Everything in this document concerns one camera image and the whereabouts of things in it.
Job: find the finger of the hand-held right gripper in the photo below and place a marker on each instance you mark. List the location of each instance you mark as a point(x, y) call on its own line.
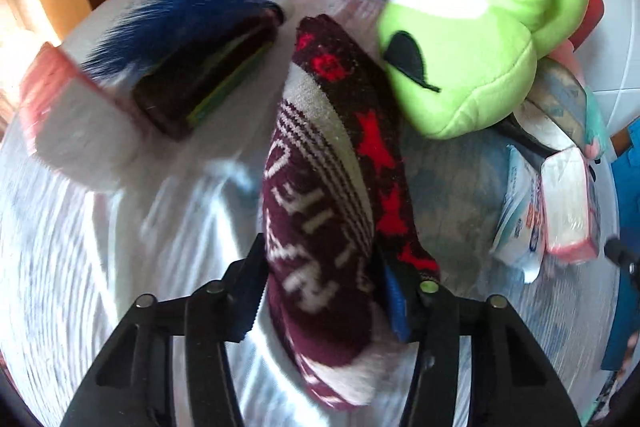
point(622, 257)

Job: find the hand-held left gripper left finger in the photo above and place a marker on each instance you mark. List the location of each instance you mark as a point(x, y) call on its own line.
point(247, 307)

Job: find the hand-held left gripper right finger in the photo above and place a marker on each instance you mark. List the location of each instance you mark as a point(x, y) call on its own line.
point(397, 302)

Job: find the maroon patterned sock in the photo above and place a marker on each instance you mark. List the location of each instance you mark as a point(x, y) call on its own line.
point(320, 232)

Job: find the brown bottle green label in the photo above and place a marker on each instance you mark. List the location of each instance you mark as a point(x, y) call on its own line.
point(200, 72)

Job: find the blue plastic crate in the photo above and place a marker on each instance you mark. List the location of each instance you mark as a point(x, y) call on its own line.
point(627, 187)

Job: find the white wet wipes pack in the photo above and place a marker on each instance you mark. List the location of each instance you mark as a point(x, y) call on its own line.
point(520, 217)

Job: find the pink pig plush teal dress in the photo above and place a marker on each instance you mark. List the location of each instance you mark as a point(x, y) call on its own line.
point(597, 127)

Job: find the patterned cloth bundle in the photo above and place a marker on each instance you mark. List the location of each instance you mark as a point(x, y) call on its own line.
point(555, 102)

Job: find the green frog plush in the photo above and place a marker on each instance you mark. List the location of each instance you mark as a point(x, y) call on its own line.
point(480, 57)

